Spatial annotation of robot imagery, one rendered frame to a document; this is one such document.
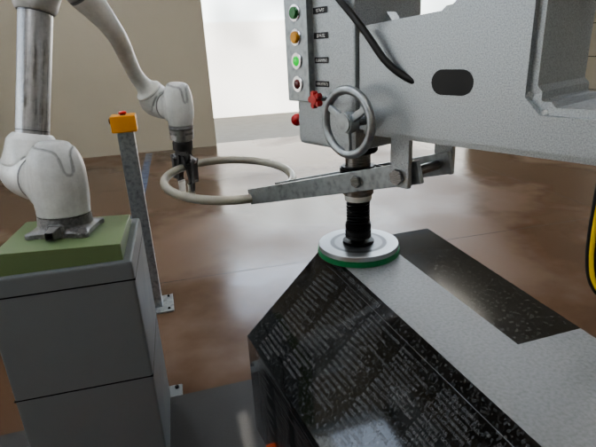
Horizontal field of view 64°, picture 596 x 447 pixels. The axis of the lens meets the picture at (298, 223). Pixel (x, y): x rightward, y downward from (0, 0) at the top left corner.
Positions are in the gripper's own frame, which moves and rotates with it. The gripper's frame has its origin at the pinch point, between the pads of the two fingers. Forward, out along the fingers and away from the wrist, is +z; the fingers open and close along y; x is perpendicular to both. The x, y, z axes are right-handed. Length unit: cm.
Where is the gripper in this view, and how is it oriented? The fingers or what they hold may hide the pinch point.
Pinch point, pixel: (186, 190)
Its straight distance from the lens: 194.8
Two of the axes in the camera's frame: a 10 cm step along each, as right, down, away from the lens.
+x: 5.8, -3.2, 7.5
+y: 8.2, 2.3, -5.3
